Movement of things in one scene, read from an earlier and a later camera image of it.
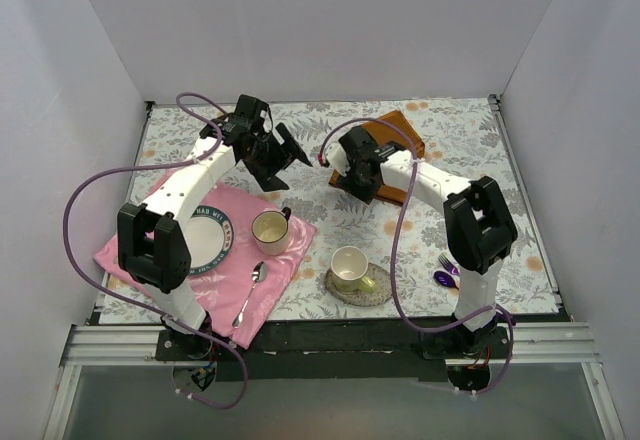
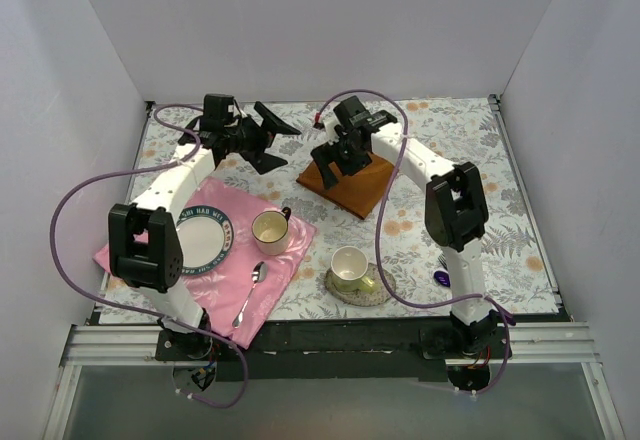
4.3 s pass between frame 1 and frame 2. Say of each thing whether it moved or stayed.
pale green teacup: stayed
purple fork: stayed
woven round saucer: stayed
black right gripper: moved
